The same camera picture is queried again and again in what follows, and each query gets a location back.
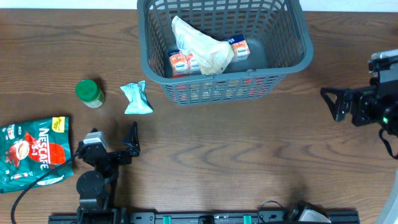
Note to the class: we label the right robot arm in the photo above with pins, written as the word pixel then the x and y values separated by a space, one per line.
pixel 390 101

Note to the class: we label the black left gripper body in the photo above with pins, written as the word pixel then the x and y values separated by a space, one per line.
pixel 118 159

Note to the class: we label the beige brown snack bag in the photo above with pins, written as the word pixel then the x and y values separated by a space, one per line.
pixel 213 56

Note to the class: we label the light green snack packet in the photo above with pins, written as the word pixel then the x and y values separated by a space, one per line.
pixel 138 103

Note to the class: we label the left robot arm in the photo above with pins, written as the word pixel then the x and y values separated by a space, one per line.
pixel 97 187

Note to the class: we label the green lid jar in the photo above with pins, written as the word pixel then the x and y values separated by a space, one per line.
pixel 90 93

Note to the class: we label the orange tissue multipack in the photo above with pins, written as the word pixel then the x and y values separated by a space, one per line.
pixel 186 65

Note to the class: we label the green Nescafe coffee bag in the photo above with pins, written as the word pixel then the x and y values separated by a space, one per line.
pixel 31 149

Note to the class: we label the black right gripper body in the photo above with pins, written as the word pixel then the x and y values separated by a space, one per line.
pixel 347 104

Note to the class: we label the grey plastic basket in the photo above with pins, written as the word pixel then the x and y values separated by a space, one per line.
pixel 276 32

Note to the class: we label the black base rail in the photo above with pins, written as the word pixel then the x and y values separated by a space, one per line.
pixel 272 215

